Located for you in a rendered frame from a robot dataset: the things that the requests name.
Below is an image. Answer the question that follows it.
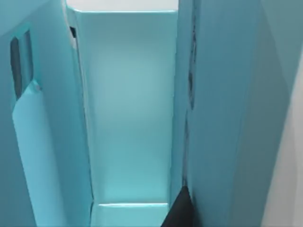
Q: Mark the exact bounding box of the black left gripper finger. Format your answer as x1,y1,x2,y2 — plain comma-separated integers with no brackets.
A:
160,185,193,227

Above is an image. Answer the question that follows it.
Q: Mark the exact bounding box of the grey-blue book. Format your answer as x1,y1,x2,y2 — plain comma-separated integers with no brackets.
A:
188,0,299,227

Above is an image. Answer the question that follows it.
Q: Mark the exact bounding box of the light blue rack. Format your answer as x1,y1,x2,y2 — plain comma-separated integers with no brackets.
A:
0,0,197,227

